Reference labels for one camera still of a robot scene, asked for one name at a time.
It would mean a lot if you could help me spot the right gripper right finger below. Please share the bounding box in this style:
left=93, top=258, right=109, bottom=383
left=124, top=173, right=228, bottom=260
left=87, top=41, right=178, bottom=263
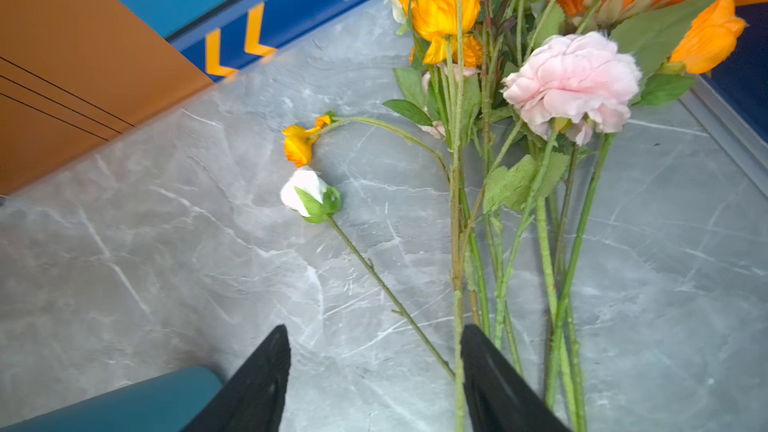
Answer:
left=461, top=324, right=569, bottom=432

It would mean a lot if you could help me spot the orange poppy flower stem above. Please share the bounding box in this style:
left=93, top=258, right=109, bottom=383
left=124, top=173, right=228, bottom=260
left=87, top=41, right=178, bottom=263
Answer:
left=396, top=0, right=483, bottom=431

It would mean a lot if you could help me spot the orange rose flower stem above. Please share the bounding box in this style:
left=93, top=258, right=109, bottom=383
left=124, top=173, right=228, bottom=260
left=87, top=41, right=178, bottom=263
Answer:
left=610, top=0, right=746, bottom=107

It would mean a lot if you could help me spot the teal ceramic vase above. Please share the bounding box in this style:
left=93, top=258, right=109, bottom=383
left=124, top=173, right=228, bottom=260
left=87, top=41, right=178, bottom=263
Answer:
left=3, top=366, right=223, bottom=431

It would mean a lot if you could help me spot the white rosebud flower stem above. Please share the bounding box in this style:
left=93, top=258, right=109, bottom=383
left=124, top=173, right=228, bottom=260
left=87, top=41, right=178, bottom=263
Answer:
left=280, top=166, right=456, bottom=379

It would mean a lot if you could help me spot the pink carnation flower stem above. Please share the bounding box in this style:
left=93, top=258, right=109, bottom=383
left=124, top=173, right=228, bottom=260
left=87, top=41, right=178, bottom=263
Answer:
left=484, top=32, right=642, bottom=431

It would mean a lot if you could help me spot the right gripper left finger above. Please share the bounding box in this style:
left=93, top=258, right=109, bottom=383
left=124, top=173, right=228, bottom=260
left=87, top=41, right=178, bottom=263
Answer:
left=183, top=324, right=291, bottom=432

